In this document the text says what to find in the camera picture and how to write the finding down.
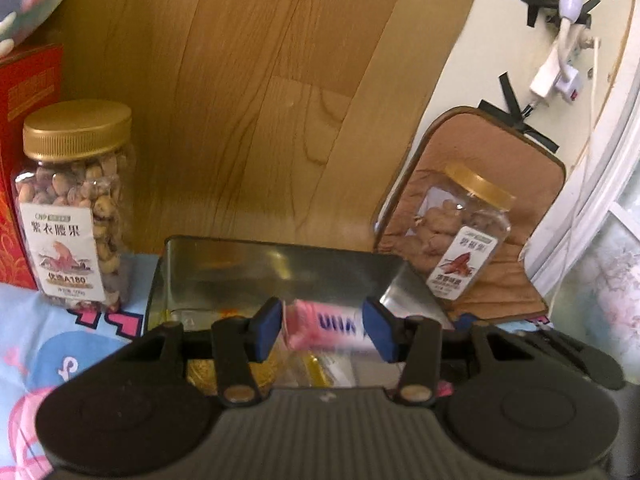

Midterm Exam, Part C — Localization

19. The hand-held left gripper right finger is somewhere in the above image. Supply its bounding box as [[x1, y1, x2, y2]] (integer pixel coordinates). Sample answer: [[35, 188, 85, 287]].
[[362, 297, 506, 408]]

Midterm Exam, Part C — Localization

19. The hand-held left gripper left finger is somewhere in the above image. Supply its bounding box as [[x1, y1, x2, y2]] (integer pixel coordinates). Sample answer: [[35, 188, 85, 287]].
[[145, 297, 283, 408]]

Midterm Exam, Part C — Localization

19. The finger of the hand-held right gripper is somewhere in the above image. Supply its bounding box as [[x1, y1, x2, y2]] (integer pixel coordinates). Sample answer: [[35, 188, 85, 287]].
[[532, 326, 627, 392]]

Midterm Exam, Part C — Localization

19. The pink snack packet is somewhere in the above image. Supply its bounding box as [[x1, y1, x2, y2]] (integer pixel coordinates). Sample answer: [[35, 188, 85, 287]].
[[282, 299, 373, 352]]

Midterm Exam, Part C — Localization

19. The metal tin box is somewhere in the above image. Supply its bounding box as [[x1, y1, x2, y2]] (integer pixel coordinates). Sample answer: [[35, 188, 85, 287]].
[[142, 235, 468, 396]]

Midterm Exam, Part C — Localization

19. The yellow snack packet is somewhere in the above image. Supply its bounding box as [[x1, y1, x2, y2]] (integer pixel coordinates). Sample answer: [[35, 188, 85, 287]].
[[294, 352, 362, 389]]

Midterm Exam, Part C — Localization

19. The gold foil coin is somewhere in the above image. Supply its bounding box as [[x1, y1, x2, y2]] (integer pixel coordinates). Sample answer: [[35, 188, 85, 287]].
[[186, 350, 281, 397]]

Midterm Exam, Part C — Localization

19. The floral curtain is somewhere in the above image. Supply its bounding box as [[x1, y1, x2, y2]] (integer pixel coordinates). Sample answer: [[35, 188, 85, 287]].
[[562, 195, 640, 378]]

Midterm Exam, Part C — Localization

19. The pecan jar with gold lid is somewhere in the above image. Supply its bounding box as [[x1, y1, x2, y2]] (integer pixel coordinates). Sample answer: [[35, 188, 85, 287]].
[[414, 162, 517, 302]]

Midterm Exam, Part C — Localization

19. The brown quilted cushion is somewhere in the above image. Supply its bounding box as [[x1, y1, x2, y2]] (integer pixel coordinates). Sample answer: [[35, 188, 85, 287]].
[[372, 105, 567, 333]]

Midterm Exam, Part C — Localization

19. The cashew jar with gold lid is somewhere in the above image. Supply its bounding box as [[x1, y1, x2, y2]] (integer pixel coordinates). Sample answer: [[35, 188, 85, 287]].
[[10, 100, 137, 312]]

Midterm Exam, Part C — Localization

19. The printed blue blanket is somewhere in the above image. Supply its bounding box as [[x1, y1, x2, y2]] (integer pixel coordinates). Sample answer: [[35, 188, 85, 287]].
[[0, 252, 168, 480]]

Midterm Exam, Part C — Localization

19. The wooden headboard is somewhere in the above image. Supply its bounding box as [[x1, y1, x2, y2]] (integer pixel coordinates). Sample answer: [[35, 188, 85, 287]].
[[30, 0, 490, 263]]

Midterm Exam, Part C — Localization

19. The white charger plug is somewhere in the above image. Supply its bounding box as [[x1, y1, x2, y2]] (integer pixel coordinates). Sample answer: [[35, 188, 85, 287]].
[[529, 47, 567, 102]]

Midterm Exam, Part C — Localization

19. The red gift box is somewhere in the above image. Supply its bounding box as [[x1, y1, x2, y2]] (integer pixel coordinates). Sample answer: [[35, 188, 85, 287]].
[[0, 44, 65, 291]]

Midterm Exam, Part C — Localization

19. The white window frame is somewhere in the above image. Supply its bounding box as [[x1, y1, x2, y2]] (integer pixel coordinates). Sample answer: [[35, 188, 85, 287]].
[[525, 55, 640, 293]]

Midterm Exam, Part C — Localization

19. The white cable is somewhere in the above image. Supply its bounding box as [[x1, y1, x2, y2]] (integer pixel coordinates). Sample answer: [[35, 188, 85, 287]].
[[547, 35, 607, 311]]

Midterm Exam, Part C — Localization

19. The white adapter with red switch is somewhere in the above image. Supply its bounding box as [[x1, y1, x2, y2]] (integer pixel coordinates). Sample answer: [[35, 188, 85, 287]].
[[557, 67, 589, 107]]

